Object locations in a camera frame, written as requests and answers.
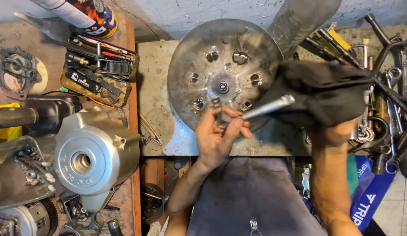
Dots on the white round pad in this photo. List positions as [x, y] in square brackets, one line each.
[42, 77]

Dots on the person's grey apron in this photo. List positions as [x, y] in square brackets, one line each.
[252, 193]

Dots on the silver metal rod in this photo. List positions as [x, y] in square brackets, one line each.
[269, 107]

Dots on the small metal clutch part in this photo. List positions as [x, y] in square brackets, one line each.
[217, 106]

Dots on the thin metal rods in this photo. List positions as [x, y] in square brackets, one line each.
[150, 128]

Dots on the yellow cloth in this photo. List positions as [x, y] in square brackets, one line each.
[8, 132]

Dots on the tray of black tools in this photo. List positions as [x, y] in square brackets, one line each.
[98, 72]

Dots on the black cut gasket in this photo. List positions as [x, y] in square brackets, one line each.
[78, 213]

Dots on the black engine part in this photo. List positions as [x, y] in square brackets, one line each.
[42, 113]

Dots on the toothed clutch gear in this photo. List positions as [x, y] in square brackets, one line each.
[26, 219]

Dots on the black cloth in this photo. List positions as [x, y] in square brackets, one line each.
[318, 88]

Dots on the person's left hand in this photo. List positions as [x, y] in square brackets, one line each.
[211, 141]

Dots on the person's right hand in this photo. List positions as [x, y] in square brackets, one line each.
[331, 136]

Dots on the round metal clutch disc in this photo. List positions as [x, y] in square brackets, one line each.
[203, 62]

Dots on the grey engine gasket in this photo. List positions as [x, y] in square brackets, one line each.
[16, 73]

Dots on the colourful spray can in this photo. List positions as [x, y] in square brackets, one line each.
[98, 18]

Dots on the metal clip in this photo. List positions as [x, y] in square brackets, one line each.
[254, 225]

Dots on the heap of wrenches and tools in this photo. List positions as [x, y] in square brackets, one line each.
[387, 98]

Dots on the grey metal pipe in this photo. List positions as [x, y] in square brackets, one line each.
[298, 23]

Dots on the dark round metal part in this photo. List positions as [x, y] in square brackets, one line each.
[152, 202]

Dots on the blue printed bag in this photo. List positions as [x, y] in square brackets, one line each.
[369, 193]

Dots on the grey engine crankcase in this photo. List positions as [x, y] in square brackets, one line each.
[16, 177]

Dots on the silver engine cover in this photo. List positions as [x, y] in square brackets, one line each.
[95, 150]

